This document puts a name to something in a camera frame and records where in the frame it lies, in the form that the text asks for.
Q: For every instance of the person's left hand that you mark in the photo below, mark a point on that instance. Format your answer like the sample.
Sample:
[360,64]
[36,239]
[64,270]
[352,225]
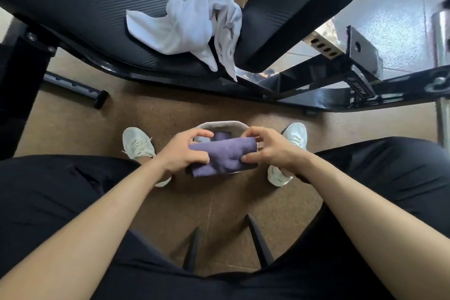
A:
[175,150]

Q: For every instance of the person's right hand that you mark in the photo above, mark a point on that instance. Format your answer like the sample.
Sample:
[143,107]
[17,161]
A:
[281,152]

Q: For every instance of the person's left thumb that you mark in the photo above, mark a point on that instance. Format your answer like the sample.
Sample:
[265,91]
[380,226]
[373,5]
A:
[197,158]

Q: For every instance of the person's right thumb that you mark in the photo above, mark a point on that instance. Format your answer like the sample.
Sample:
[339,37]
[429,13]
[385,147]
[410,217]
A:
[252,159]

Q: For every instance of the purple towel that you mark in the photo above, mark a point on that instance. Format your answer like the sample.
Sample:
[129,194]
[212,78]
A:
[225,154]

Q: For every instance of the person's left forearm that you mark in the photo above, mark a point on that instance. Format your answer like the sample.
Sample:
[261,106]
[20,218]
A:
[88,233]

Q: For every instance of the person's right forearm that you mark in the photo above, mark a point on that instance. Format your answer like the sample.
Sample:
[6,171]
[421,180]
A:
[362,226]

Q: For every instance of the purple folded cloth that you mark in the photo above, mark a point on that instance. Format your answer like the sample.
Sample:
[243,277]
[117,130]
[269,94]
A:
[221,135]

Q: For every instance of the grey fabric basket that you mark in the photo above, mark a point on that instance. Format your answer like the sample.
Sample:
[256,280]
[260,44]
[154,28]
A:
[221,124]

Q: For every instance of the white right shoe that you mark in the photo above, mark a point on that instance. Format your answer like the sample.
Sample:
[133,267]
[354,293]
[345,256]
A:
[296,134]

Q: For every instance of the white shoe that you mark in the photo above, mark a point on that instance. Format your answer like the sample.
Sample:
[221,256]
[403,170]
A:
[137,143]
[296,134]

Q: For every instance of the white left shoe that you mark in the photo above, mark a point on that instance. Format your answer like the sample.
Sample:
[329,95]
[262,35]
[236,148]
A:
[137,143]

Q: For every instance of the black chair leg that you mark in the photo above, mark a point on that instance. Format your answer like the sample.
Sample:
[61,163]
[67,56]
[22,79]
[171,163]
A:
[259,243]
[192,250]

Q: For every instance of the chrome perforated adjustment bar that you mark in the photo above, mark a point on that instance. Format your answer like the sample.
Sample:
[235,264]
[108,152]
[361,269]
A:
[325,43]

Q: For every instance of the white towel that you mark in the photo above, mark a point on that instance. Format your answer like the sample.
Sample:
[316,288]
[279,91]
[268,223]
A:
[191,18]

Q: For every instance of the black notched metal bar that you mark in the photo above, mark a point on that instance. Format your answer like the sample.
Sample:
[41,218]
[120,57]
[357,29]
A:
[75,87]

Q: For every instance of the black trousers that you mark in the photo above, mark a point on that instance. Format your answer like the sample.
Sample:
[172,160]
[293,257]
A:
[38,190]

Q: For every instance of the black padded bench backrest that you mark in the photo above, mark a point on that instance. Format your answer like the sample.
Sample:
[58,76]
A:
[298,1]

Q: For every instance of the black metal bench frame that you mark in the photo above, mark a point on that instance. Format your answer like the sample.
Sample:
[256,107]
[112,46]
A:
[316,94]

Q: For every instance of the chrome metal post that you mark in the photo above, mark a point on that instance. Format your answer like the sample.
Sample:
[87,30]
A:
[442,46]

